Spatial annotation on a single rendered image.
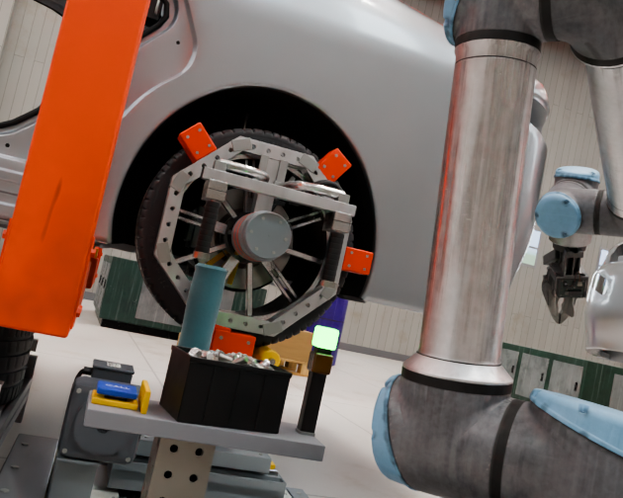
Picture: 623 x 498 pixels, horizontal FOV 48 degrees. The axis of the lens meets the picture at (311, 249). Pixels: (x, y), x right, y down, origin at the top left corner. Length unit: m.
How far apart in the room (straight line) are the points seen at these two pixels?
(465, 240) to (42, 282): 0.92
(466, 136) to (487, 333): 0.26
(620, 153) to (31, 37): 10.50
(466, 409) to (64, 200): 0.95
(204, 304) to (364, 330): 10.12
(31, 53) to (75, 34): 9.66
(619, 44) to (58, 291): 1.12
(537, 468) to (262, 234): 1.14
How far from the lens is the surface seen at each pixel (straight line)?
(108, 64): 1.58
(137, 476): 2.07
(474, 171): 0.94
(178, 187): 1.97
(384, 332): 12.06
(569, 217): 1.44
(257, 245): 1.85
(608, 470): 0.90
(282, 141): 2.13
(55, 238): 1.53
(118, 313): 7.24
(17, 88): 11.14
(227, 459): 2.12
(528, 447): 0.91
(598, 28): 0.99
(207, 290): 1.84
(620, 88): 1.10
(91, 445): 1.73
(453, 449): 0.93
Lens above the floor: 0.71
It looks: 4 degrees up
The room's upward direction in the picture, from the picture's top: 12 degrees clockwise
